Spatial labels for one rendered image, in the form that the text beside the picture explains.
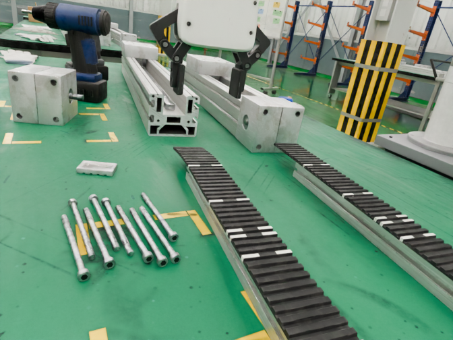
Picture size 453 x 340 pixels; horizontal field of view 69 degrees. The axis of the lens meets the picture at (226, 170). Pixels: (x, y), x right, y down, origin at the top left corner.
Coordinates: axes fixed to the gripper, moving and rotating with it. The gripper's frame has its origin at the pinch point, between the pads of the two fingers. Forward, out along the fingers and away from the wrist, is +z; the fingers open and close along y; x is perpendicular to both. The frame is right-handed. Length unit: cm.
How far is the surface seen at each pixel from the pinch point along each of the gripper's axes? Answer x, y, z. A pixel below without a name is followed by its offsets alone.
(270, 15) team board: 521, 278, -39
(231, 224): -18.5, -2.1, 10.5
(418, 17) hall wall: 608, 716, -95
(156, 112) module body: 19.4, -3.5, 9.1
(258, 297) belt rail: -25.9, -2.1, 13.0
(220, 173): -6.4, 1.0, 10.5
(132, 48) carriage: 76, -2, 2
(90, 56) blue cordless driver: 46.7, -15.1, 2.9
